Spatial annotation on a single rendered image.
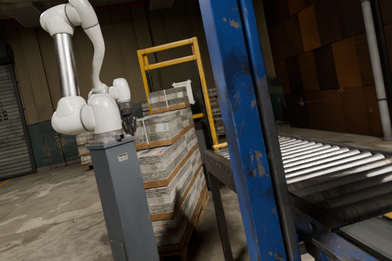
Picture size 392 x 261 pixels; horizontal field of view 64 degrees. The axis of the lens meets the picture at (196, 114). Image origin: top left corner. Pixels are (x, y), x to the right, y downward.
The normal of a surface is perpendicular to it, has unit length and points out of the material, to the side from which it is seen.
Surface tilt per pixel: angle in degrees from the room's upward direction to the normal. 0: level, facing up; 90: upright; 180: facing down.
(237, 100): 90
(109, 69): 90
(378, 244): 0
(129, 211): 90
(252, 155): 90
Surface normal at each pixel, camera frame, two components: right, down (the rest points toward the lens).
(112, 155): 0.70, -0.11
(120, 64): 0.19, 0.01
